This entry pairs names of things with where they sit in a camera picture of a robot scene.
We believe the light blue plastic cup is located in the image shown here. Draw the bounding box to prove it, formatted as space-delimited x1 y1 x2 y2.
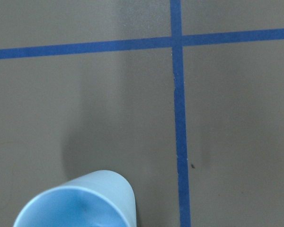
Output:
14 170 137 227

